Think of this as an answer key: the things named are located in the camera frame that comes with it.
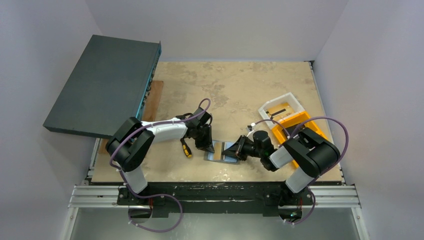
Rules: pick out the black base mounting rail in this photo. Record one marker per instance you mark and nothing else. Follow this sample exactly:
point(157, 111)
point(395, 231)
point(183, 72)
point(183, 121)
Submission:
point(268, 198)

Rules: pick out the dark grey network switch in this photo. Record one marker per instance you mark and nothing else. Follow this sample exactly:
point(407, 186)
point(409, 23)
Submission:
point(109, 84)

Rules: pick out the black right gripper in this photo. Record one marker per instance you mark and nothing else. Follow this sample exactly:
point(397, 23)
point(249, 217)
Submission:
point(240, 147)

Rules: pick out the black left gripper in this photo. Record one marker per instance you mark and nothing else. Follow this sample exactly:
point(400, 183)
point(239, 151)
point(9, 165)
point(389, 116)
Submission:
point(203, 137)

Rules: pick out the white plastic bin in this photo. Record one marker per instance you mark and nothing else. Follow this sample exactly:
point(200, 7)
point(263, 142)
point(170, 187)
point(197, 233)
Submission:
point(281, 108)

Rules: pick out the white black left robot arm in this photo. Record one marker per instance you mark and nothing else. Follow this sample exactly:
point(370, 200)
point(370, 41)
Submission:
point(130, 144)

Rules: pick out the wooden board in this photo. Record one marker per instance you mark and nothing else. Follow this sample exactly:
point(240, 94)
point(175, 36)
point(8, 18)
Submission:
point(149, 112)

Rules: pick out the black yellow handled screwdriver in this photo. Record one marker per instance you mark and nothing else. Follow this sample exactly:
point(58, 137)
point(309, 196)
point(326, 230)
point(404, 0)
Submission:
point(186, 149)

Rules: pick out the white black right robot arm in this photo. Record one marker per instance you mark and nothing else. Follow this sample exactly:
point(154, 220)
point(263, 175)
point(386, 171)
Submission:
point(312, 152)

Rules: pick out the grey leather card holder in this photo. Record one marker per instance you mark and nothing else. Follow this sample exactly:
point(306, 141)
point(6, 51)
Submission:
point(217, 156)

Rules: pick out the aluminium frame profile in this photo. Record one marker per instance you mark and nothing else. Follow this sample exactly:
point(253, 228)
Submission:
point(326, 196)

